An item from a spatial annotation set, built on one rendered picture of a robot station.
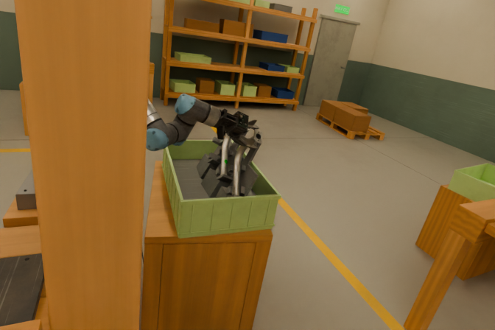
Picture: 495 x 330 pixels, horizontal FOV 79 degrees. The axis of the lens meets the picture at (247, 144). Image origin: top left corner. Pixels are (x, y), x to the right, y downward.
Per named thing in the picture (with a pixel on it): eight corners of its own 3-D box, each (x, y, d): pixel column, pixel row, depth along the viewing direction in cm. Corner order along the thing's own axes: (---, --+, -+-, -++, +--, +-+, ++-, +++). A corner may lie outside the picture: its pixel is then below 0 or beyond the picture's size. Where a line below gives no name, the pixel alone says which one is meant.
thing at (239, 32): (297, 111, 695) (320, 6, 617) (163, 106, 566) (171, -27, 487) (285, 104, 740) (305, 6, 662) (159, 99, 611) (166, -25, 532)
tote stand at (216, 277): (150, 266, 203) (155, 160, 176) (226, 263, 216) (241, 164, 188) (138, 373, 142) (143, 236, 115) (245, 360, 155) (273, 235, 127)
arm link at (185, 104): (171, 106, 111) (182, 88, 107) (198, 117, 116) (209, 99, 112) (172, 118, 104) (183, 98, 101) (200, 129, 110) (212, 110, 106)
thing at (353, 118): (315, 118, 658) (320, 99, 642) (345, 120, 687) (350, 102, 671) (348, 139, 554) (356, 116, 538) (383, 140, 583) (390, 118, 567)
